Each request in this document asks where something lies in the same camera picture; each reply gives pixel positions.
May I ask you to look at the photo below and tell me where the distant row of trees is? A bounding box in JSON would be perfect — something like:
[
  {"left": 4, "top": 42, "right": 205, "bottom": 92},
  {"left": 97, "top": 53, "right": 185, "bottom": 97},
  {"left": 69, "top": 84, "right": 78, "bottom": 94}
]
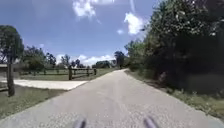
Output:
[{"left": 18, "top": 45, "right": 126, "bottom": 75}]

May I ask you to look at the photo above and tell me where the tree with thick trunk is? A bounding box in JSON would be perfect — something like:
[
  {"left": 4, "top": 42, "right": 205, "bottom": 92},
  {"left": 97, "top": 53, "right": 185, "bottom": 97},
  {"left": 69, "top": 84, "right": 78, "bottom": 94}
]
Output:
[{"left": 0, "top": 24, "right": 25, "bottom": 98}]

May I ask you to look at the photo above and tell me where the row of dense trees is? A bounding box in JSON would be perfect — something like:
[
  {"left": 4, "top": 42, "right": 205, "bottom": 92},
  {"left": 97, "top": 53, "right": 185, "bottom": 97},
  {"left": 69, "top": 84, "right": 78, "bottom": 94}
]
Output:
[{"left": 123, "top": 0, "right": 224, "bottom": 95}]

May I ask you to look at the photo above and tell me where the pale concrete driveway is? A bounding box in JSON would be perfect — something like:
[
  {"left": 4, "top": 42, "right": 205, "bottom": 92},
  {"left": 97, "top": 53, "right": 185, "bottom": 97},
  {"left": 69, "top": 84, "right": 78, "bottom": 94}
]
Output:
[{"left": 0, "top": 78, "right": 89, "bottom": 91}]

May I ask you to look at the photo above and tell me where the wooden rail fence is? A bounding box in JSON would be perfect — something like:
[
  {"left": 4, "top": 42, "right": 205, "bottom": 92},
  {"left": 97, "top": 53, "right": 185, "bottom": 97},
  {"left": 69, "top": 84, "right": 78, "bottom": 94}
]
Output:
[{"left": 0, "top": 65, "right": 98, "bottom": 93}]

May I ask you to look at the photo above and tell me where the grey paved path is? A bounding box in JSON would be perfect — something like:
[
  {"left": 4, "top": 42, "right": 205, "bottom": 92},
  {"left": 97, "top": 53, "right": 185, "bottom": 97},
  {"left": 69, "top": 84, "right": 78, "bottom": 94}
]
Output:
[{"left": 0, "top": 68, "right": 224, "bottom": 128}]

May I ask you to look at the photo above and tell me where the robot's own part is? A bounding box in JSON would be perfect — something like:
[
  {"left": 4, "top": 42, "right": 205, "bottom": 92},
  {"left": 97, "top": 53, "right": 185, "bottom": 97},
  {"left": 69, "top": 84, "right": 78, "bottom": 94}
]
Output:
[
  {"left": 72, "top": 118, "right": 88, "bottom": 128},
  {"left": 142, "top": 115, "right": 160, "bottom": 128}
]

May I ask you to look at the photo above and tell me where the grass verge under trees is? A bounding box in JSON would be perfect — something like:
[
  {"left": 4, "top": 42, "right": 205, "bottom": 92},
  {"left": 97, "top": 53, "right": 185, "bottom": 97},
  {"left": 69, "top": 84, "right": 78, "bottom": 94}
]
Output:
[{"left": 125, "top": 69, "right": 224, "bottom": 122}]

